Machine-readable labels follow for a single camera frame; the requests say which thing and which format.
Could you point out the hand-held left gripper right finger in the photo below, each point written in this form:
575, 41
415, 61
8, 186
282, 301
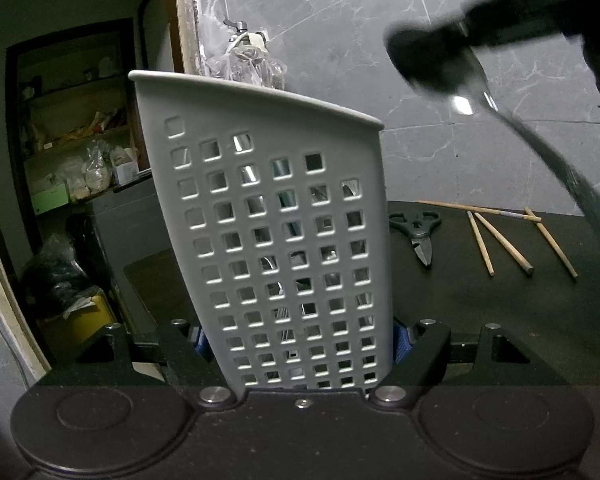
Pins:
402, 344

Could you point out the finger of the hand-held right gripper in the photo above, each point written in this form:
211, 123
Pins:
430, 57

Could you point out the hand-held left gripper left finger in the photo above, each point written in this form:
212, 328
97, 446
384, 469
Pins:
202, 345

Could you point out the metal spoon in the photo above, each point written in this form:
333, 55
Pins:
555, 160

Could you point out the white perforated utensil holder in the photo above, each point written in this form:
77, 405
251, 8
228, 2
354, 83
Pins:
260, 120

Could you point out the yellow box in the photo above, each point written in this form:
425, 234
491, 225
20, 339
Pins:
80, 332

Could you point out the grey cabinet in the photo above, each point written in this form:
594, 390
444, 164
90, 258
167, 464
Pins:
130, 230

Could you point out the black plastic bag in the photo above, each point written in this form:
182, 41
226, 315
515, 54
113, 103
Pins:
55, 275

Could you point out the clear plastic bag with contents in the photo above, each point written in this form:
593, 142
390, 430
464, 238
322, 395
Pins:
245, 67

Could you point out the small white box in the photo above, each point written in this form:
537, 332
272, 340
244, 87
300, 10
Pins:
126, 172

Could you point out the plastic bag of white food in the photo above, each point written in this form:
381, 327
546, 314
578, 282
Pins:
96, 170

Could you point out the light green box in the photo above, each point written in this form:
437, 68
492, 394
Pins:
50, 199

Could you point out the thin empty plastic bag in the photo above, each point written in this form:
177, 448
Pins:
213, 25

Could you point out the pile of snack packets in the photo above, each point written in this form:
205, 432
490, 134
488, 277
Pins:
90, 125

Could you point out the dark wooden shelf unit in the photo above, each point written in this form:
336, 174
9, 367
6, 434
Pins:
136, 90

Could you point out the white ornament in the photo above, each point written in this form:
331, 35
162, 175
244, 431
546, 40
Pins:
107, 66

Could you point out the white wall fixture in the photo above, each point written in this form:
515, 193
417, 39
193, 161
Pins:
258, 39

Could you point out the worn door frame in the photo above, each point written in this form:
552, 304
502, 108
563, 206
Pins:
185, 15

